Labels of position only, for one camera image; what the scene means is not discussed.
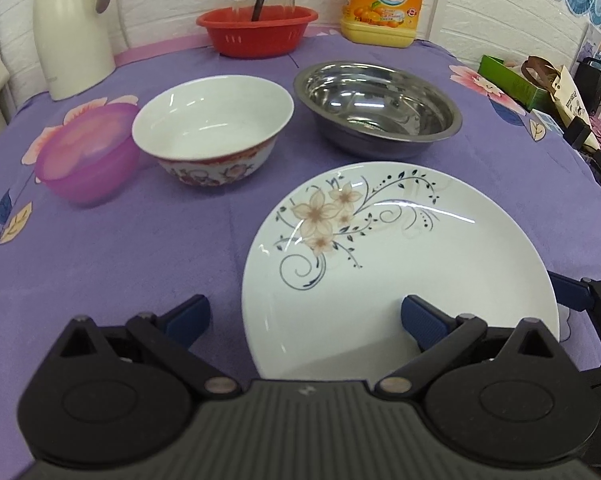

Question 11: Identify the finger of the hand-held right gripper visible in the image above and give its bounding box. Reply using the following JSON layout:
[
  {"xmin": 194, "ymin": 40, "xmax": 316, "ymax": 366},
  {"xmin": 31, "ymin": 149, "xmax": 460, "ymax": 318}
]
[{"xmin": 549, "ymin": 271, "xmax": 601, "ymax": 381}]

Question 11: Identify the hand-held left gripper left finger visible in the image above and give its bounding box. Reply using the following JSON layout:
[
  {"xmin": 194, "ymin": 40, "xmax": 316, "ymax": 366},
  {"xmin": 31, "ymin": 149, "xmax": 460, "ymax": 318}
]
[{"xmin": 60, "ymin": 294, "xmax": 244, "ymax": 398}]

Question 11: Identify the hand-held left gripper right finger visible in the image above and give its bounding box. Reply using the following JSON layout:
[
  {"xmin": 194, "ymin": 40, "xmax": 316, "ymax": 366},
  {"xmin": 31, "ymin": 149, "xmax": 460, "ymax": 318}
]
[{"xmin": 373, "ymin": 294, "xmax": 562, "ymax": 398}]

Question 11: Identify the white floral plate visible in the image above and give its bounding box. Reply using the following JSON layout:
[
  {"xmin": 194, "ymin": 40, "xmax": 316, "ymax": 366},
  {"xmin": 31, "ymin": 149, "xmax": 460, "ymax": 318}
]
[{"xmin": 240, "ymin": 161, "xmax": 561, "ymax": 381}]

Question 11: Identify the purple floral tablecloth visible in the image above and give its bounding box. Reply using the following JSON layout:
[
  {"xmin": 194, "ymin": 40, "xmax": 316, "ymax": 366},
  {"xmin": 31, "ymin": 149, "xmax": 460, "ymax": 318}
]
[{"xmin": 0, "ymin": 27, "xmax": 601, "ymax": 461}]

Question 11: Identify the purple plastic bowl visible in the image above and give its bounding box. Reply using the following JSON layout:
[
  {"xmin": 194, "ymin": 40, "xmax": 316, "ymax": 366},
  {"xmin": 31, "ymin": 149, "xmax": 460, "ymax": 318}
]
[{"xmin": 34, "ymin": 104, "xmax": 141, "ymax": 206}]

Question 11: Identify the beige paper bag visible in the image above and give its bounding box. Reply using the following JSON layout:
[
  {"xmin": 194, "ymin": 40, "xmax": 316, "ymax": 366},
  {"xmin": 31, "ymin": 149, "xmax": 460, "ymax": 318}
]
[{"xmin": 523, "ymin": 56, "xmax": 601, "ymax": 153}]

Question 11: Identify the white bowl with red flowers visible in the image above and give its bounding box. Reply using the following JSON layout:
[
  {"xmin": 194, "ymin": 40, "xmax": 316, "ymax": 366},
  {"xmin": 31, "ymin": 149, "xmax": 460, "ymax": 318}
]
[{"xmin": 131, "ymin": 75, "xmax": 295, "ymax": 190}]

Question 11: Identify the black speaker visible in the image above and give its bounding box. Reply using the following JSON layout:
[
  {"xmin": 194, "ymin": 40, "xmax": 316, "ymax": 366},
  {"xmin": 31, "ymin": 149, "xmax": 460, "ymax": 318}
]
[{"xmin": 573, "ymin": 57, "xmax": 601, "ymax": 116}]

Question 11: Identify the green cardboard box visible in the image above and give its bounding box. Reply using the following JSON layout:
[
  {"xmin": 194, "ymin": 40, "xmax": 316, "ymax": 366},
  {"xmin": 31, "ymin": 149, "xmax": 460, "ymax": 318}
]
[{"xmin": 478, "ymin": 55, "xmax": 564, "ymax": 113}]

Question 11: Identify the stainless steel bowl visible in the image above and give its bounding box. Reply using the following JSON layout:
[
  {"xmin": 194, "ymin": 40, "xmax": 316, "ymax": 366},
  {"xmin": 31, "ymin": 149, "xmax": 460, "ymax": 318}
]
[{"xmin": 293, "ymin": 61, "xmax": 463, "ymax": 158}]

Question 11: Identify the red plastic basket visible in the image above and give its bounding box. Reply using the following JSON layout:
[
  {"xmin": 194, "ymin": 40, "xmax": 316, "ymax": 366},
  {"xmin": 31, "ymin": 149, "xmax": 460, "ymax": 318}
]
[{"xmin": 195, "ymin": 5, "xmax": 319, "ymax": 59}]

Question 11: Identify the white thermos jug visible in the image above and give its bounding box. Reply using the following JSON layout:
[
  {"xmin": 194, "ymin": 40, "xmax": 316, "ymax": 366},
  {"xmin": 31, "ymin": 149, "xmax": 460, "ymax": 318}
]
[{"xmin": 32, "ymin": 0, "xmax": 117, "ymax": 102}]

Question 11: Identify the yellow detergent bottle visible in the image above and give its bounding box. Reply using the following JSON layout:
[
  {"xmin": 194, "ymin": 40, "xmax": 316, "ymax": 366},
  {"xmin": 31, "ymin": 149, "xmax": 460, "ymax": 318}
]
[{"xmin": 341, "ymin": 0, "xmax": 427, "ymax": 49}]

